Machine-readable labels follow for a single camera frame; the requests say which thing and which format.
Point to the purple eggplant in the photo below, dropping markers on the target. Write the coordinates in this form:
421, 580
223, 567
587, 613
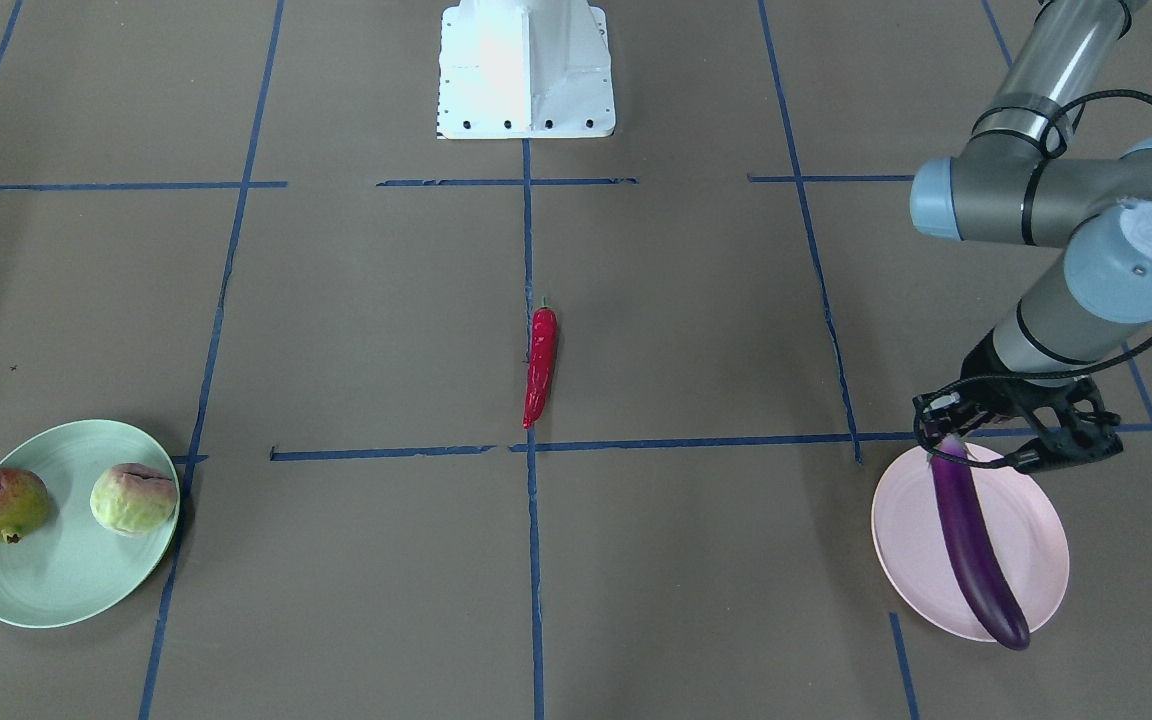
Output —
972, 558

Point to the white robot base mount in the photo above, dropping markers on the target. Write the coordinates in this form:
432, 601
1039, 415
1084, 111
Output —
525, 69

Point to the red chili pepper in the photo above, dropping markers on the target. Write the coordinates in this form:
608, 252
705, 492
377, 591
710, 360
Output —
541, 364

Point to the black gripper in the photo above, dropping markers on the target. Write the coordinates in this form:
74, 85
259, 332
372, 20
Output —
987, 367

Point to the pink plate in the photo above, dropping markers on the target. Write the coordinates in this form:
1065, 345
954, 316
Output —
1025, 531

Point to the green plate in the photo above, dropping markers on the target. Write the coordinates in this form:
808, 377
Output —
72, 568

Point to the red yellow pomegranate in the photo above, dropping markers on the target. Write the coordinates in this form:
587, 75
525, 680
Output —
25, 504

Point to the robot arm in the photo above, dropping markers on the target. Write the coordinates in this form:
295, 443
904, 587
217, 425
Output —
1014, 182

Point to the green pink peach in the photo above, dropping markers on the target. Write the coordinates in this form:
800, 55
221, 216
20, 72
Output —
133, 499

